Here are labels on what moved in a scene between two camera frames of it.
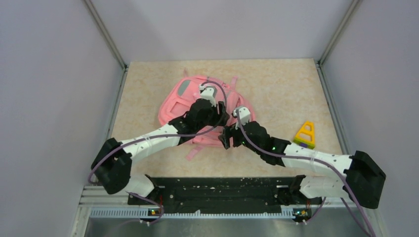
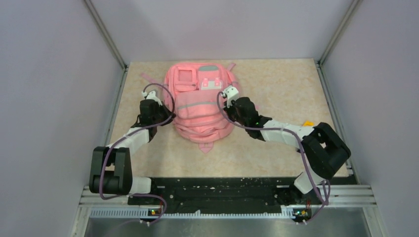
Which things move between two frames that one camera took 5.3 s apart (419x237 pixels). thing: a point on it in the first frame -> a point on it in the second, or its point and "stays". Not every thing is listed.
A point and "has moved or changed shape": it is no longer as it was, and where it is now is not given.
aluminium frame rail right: (320, 62) stays
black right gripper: (229, 131) -> (229, 110)
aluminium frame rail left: (109, 36) stays
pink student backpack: (182, 92) has moved or changed shape
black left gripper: (221, 118) -> (167, 114)
